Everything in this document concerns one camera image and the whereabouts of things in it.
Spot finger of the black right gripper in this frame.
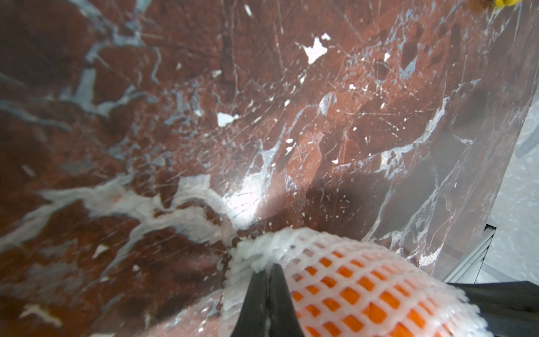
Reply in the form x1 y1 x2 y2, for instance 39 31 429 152
452 281 538 336

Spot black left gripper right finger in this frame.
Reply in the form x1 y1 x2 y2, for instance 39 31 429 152
268 264 305 337

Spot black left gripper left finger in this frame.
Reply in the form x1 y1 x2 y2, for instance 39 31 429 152
231 270 268 337

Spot netted orange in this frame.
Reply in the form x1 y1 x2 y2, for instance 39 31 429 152
219 227 489 336

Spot grey knit work glove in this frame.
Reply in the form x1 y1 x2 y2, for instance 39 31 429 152
493 0 522 9

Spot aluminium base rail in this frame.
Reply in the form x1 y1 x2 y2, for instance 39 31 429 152
442 224 497 284

